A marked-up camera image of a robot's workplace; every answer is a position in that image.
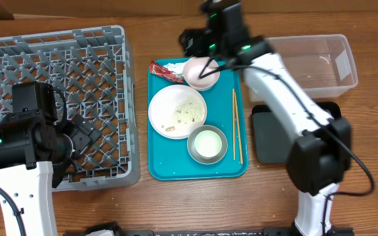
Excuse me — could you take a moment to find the white napkin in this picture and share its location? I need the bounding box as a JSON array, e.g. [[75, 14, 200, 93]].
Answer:
[[163, 62, 186, 75]]

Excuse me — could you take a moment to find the red snack wrapper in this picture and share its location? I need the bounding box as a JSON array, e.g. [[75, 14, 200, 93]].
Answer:
[[149, 61, 184, 84]]

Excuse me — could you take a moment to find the white cup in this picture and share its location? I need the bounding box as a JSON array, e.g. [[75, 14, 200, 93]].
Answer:
[[194, 130, 222, 159]]

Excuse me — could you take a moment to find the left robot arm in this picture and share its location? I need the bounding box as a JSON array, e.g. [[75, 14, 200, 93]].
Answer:
[[0, 81, 102, 235]]

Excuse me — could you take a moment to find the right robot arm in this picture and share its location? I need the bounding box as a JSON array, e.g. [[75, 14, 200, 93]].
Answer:
[[178, 0, 358, 235]]

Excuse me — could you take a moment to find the clear plastic waste bin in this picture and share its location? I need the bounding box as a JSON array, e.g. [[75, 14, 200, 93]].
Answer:
[[268, 34, 358, 98]]

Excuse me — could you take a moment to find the grey plastic dishwasher rack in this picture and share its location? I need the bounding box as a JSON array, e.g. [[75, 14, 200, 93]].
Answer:
[[0, 25, 140, 191]]

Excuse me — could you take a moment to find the small pink-white bowl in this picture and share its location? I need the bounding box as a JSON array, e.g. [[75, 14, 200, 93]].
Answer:
[[182, 57, 220, 91]]

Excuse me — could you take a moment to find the left wooden chopstick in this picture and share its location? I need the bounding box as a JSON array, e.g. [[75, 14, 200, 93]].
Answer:
[[232, 88, 236, 161]]

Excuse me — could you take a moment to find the wooden chopstick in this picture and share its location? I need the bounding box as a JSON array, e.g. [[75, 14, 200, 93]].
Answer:
[[232, 88, 236, 161], [233, 90, 243, 165]]

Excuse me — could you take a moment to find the right wooden chopstick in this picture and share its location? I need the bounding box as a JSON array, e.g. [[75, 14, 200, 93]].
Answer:
[[233, 90, 243, 165]]

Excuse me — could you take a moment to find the large white dirty plate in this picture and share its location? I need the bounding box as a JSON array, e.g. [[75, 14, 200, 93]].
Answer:
[[148, 85, 207, 140]]

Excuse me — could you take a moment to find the teal plastic serving tray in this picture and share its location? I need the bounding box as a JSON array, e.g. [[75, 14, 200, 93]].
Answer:
[[147, 70, 249, 181]]

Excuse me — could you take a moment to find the black plastic tray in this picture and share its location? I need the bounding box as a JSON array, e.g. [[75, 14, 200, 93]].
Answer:
[[251, 101, 343, 165]]

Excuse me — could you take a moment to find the stainless steel bowl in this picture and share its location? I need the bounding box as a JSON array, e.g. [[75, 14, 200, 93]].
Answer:
[[187, 125, 228, 165]]

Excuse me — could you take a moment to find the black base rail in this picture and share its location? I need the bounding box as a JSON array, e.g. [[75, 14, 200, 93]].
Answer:
[[63, 221, 354, 236]]

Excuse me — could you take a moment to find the cardboard wall panel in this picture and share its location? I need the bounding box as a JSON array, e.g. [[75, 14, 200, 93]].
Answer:
[[0, 0, 378, 20]]

